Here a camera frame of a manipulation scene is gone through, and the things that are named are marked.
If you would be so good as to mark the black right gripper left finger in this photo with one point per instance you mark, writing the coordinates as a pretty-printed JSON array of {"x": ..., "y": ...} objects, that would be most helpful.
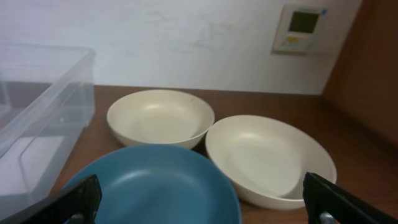
[{"x": 76, "y": 203}]

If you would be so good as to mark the beige bowl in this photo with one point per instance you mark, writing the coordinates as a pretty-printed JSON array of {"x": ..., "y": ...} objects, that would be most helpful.
[
  {"x": 160, "y": 117},
  {"x": 266, "y": 159}
]

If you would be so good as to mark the clear plastic storage bin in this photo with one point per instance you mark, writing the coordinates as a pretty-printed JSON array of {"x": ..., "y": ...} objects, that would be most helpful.
[{"x": 47, "y": 100}]

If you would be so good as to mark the wall control panel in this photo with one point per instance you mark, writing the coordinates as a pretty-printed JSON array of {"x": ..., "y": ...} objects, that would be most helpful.
[{"x": 297, "y": 28}]

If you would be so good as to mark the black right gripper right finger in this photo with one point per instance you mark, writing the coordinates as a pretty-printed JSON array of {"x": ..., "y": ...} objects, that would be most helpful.
[{"x": 325, "y": 202}]

